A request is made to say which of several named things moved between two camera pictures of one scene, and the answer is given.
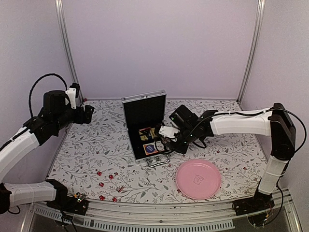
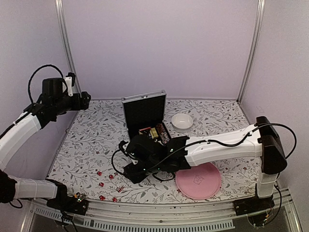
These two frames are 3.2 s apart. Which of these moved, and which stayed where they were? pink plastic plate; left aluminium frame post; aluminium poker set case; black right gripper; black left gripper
Moved: black left gripper; black right gripper
Stayed: pink plastic plate; aluminium poker set case; left aluminium frame post
